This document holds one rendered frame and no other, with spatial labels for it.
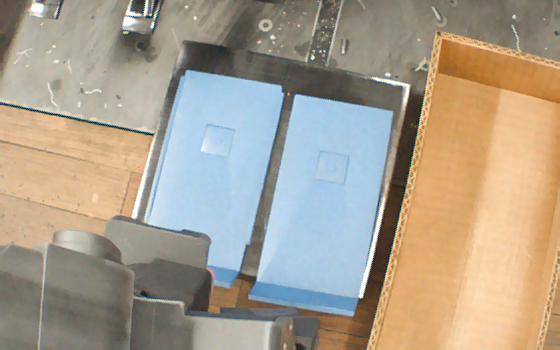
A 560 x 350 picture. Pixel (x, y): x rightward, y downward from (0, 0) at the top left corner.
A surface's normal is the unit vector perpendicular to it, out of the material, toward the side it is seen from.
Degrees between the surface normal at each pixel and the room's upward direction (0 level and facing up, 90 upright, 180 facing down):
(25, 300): 42
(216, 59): 0
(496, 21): 0
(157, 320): 4
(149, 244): 29
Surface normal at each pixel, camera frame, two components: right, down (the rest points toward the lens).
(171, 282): 0.17, -0.96
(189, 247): -0.15, 0.19
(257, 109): -0.06, -0.31
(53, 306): 0.62, -0.19
